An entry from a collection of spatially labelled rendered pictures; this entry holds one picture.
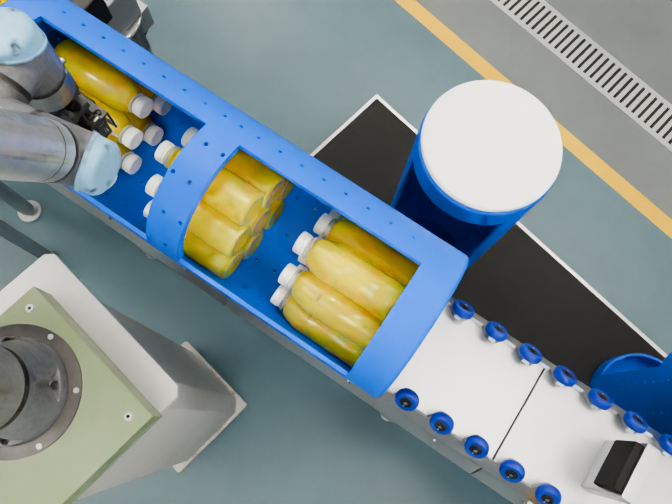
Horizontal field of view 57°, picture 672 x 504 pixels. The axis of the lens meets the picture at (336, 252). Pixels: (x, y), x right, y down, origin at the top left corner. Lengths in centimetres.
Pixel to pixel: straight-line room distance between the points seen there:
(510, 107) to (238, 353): 127
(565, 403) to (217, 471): 123
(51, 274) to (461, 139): 77
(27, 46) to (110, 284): 148
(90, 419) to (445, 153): 77
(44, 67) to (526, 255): 164
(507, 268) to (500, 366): 91
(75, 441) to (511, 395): 77
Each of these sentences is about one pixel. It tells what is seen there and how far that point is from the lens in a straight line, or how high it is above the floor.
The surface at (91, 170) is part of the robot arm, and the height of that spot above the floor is 143.
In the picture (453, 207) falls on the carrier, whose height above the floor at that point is 100.
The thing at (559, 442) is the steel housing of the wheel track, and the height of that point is 93.
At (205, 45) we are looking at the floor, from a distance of 258.
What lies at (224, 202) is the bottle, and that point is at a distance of 103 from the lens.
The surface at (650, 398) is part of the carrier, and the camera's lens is 183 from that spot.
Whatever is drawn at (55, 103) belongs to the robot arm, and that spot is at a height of 132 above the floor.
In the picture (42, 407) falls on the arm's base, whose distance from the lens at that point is 95.
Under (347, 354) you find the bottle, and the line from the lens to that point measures 108.
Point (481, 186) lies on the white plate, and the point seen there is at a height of 104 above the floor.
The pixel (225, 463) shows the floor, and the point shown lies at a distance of 216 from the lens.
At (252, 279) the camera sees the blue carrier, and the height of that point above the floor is 98.
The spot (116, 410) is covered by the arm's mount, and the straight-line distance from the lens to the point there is 96.
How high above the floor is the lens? 213
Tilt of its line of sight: 75 degrees down
